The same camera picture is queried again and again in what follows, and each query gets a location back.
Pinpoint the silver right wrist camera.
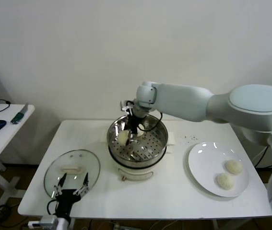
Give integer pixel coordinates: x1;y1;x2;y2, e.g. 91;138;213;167
120;100;134;113

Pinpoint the large white plate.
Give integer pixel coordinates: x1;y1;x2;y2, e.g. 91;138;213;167
188;142;250;198

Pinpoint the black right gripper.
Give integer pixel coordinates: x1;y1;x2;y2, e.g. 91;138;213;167
126;112;146;146

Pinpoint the black floor cable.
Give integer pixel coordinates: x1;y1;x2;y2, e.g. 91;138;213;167
0;176;31;228

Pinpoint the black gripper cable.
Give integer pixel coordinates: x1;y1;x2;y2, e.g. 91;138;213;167
47;200;59;215
140;111;163;132

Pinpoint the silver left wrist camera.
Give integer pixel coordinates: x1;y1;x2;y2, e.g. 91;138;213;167
27;215;61;230

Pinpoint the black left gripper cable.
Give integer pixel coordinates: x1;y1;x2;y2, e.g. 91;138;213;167
47;200;59;215

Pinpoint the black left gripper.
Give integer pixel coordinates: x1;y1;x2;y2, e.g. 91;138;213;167
53;172;90;216

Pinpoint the perforated steel steamer basket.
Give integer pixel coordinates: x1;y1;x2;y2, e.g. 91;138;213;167
106;113;169;168

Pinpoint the white side table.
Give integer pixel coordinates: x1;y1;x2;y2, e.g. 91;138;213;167
0;104;35;204

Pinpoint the black wall power cable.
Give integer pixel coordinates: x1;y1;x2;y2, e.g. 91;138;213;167
252;143;272;168

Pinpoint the white electric cooking pot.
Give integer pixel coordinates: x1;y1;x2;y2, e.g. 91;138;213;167
100;129;176;183

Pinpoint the black looped desk cable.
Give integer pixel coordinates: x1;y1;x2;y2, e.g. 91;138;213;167
0;99;11;113

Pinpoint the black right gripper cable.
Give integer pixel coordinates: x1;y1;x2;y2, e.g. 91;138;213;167
140;111;163;132

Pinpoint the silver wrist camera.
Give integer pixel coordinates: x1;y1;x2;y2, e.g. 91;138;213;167
120;100;134;113
27;215;61;230

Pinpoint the green handled utility knife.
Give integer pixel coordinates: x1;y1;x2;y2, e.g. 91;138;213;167
10;103;29;125

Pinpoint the round glass pot lid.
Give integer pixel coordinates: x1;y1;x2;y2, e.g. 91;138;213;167
44;149;101;199

